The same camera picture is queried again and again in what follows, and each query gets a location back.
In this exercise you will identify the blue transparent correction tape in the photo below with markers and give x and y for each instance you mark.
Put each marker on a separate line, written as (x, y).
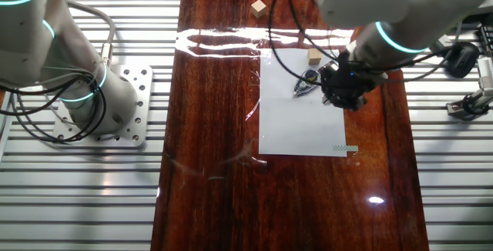
(307, 82)

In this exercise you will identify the metal camera mount clamp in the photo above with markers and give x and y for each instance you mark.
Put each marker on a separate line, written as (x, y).
(468, 106)

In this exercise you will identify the small wooden cube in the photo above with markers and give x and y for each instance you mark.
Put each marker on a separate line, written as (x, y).
(314, 56)
(258, 9)

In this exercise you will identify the white paper sheet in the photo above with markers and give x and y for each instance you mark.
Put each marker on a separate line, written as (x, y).
(292, 128)

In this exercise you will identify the small silver camera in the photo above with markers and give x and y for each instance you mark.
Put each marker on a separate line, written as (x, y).
(487, 72)

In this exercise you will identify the black computer mouse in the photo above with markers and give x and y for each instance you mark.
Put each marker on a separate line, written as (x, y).
(464, 60)

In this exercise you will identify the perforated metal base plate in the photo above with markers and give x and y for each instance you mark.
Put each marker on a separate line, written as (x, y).
(135, 135)

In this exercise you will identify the black keyboard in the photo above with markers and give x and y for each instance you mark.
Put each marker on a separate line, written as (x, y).
(488, 39)

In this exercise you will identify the glossy brown wooden board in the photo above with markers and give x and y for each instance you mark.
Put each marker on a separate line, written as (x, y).
(215, 205)

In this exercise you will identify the green patterned tape strip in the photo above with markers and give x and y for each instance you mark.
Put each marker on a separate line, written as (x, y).
(344, 148)

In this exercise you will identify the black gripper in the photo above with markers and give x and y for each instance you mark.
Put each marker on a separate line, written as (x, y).
(352, 81)

